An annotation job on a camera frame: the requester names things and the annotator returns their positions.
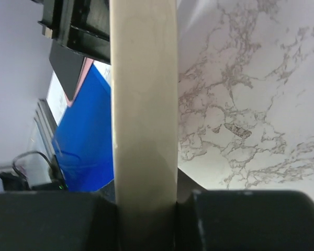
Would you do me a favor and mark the pink paper sheet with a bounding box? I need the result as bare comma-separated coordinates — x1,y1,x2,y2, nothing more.
63,58,94,107

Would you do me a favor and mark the black clipboard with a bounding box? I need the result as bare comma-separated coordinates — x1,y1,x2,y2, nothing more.
49,41,85,101

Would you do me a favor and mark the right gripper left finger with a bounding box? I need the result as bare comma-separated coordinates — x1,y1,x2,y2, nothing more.
0,192,118,250

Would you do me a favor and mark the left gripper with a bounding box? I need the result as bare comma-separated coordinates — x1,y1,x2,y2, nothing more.
36,0,110,64

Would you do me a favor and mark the blue plastic folder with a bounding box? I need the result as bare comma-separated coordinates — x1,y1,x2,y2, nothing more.
52,66,114,192

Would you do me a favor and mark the pink cream branch plate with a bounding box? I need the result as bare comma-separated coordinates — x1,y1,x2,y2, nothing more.
109,1,178,250

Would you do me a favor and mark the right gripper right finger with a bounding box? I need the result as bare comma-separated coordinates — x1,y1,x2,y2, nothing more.
175,171,314,250

